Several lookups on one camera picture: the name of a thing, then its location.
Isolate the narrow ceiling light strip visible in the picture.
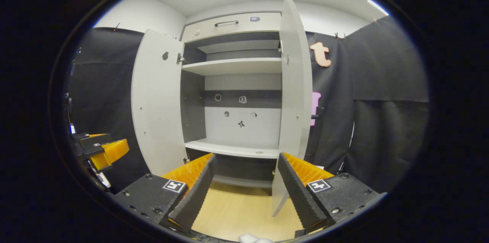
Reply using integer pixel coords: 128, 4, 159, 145
367, 0, 389, 16

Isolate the white cabinet shelf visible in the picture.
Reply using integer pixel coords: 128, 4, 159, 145
185, 138, 280, 159
182, 58, 282, 76

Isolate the beige double-door shoe cabinet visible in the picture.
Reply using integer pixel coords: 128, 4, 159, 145
180, 11, 306, 190

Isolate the beige cabinet drawer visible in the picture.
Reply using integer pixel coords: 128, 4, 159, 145
181, 12, 282, 43

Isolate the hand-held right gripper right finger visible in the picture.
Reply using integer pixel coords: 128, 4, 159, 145
277, 152, 387, 238

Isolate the beige cabinet door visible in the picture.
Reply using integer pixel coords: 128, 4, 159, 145
131, 29, 188, 177
271, 0, 314, 217

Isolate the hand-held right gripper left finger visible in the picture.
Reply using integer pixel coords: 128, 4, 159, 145
114, 153, 217, 232

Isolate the black backdrop cloth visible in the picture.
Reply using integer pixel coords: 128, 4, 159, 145
67, 16, 430, 194

